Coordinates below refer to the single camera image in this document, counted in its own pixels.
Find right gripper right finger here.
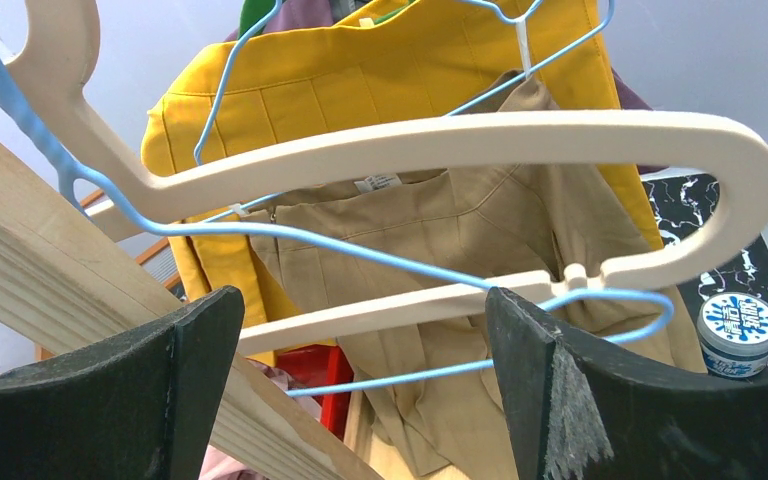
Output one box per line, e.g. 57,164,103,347
485,288,768,479

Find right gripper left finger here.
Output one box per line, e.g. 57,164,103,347
0,287,244,479

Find pink ruffled garment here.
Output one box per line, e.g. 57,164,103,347
198,360,322,480

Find khaki tan garment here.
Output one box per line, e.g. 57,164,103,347
248,71,709,480

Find blue wire hanger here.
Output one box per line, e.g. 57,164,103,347
0,58,675,397
193,0,617,223

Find beige plastic hanger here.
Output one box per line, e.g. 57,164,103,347
6,1,768,354

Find green hanger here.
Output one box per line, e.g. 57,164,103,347
238,0,425,38

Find orange wooden shoe rack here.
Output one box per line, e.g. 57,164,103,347
117,233,187,301

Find red plastic tray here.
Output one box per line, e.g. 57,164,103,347
276,344,354,439

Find wooden clothes rack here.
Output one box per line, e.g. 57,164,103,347
0,143,376,479

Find round blue white tin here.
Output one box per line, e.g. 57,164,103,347
696,292,768,380

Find mustard yellow garment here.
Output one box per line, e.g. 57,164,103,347
141,1,663,326

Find purple garment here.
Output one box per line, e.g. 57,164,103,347
225,0,651,110

